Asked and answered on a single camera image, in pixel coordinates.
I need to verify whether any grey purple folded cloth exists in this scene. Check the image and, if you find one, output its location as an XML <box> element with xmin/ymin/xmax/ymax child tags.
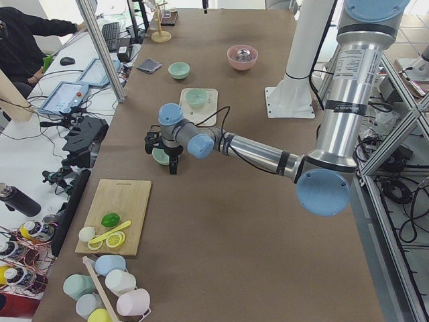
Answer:
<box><xmin>137</xmin><ymin>58</ymin><xmax>162</xmax><ymax>74</ymax></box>

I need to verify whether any yellow plastic cup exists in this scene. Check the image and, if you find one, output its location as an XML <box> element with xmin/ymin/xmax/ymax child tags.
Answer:
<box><xmin>87</xmin><ymin>308</ymin><xmax>113</xmax><ymax>322</ymax></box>

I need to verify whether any aluminium frame post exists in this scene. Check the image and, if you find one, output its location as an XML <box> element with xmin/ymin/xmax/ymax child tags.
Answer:
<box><xmin>76</xmin><ymin>0</ymin><xmax>125</xmax><ymax>103</ymax></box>

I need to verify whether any yellow plastic knife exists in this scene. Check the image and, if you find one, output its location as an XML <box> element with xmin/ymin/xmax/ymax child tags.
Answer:
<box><xmin>88</xmin><ymin>220</ymin><xmax>132</xmax><ymax>244</ymax></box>

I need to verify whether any green plastic cup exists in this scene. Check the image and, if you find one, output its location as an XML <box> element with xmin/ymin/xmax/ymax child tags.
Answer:
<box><xmin>63</xmin><ymin>274</ymin><xmax>95</xmax><ymax>301</ymax></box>

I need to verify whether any bamboo cutting board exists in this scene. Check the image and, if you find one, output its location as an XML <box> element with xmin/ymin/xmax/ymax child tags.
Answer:
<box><xmin>75</xmin><ymin>179</ymin><xmax>151</xmax><ymax>256</ymax></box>

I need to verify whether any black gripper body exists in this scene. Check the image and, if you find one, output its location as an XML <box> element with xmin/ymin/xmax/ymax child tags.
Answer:
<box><xmin>144</xmin><ymin>131</ymin><xmax>183</xmax><ymax>156</ymax></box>

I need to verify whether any green bowl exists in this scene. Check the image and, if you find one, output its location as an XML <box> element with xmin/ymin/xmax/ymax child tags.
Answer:
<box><xmin>151</xmin><ymin>148</ymin><xmax>170</xmax><ymax>166</ymax></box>
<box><xmin>168</xmin><ymin>62</ymin><xmax>190</xmax><ymax>80</ymax></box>
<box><xmin>185</xmin><ymin>89</ymin><xmax>208</xmax><ymax>108</ymax></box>

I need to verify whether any black keyboard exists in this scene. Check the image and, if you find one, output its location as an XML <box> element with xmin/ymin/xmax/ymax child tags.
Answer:
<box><xmin>101</xmin><ymin>22</ymin><xmax>120</xmax><ymax>52</ymax></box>

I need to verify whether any lemon slice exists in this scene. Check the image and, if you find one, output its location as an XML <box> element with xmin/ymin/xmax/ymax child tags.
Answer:
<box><xmin>105</xmin><ymin>231</ymin><xmax>125</xmax><ymax>248</ymax></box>
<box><xmin>87</xmin><ymin>241</ymin><xmax>103</xmax><ymax>251</ymax></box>

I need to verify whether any grey plastic cup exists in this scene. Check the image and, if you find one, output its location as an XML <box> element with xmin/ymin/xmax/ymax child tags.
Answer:
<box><xmin>75</xmin><ymin>293</ymin><xmax>105</xmax><ymax>320</ymax></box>

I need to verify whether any white plastic cup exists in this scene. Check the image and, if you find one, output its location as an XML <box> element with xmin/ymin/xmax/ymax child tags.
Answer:
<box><xmin>105</xmin><ymin>269</ymin><xmax>137</xmax><ymax>297</ymax></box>

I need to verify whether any pink plastic cup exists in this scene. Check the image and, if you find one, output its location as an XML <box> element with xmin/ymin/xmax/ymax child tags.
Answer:
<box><xmin>116</xmin><ymin>288</ymin><xmax>151</xmax><ymax>316</ymax></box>

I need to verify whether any wooden mug tree stand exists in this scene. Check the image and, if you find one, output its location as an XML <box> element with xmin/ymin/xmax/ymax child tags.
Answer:
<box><xmin>146</xmin><ymin>0</ymin><xmax>172</xmax><ymax>43</ymax></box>

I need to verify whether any beige rabbit serving tray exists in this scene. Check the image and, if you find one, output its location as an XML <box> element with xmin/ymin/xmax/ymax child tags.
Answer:
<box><xmin>179</xmin><ymin>88</ymin><xmax>218</xmax><ymax>127</ymax></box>

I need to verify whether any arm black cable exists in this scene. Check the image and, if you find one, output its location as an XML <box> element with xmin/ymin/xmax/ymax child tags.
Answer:
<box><xmin>196</xmin><ymin>106</ymin><xmax>232</xmax><ymax>135</ymax></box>

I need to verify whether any white garlic bulb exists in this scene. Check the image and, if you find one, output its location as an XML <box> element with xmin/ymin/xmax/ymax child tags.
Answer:
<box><xmin>78</xmin><ymin>226</ymin><xmax>96</xmax><ymax>242</ymax></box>

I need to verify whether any black computer mouse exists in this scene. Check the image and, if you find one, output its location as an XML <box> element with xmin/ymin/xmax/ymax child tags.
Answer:
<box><xmin>60</xmin><ymin>56</ymin><xmax>75</xmax><ymax>66</ymax></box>

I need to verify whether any blue plastic cup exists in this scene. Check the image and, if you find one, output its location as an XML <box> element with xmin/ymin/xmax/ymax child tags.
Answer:
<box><xmin>95</xmin><ymin>255</ymin><xmax>126</xmax><ymax>276</ymax></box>

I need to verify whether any green bowl on tray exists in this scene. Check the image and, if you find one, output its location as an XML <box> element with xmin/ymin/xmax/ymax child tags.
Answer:
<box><xmin>185</xmin><ymin>89</ymin><xmax>208</xmax><ymax>108</ymax></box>

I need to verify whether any teach pendant tablet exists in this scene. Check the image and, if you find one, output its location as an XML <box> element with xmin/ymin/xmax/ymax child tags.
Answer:
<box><xmin>77</xmin><ymin>58</ymin><xmax>110</xmax><ymax>88</ymax></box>
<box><xmin>38</xmin><ymin>81</ymin><xmax>89</xmax><ymax>115</ymax></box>

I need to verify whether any green lime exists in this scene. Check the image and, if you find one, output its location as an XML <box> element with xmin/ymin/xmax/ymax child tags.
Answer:
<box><xmin>101</xmin><ymin>213</ymin><xmax>121</xmax><ymax>227</ymax></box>

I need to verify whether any black water bottle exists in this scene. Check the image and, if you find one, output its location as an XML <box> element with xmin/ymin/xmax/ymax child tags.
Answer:
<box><xmin>1</xmin><ymin>182</ymin><xmax>41</xmax><ymax>217</ymax></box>

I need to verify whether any person in black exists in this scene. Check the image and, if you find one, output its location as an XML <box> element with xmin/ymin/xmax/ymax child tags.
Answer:
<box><xmin>1</xmin><ymin>7</ymin><xmax>85</xmax><ymax>97</ymax></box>

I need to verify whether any pink bowl with ice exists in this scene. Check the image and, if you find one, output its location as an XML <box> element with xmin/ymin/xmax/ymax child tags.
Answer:
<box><xmin>227</xmin><ymin>44</ymin><xmax>258</xmax><ymax>71</ymax></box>

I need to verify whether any copper wire bottle rack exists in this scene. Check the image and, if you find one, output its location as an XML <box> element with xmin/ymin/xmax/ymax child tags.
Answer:
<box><xmin>1</xmin><ymin>222</ymin><xmax>57</xmax><ymax>297</ymax></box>

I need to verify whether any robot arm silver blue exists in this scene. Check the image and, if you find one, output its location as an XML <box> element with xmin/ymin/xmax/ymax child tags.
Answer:
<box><xmin>145</xmin><ymin>1</ymin><xmax>407</xmax><ymax>216</ymax></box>

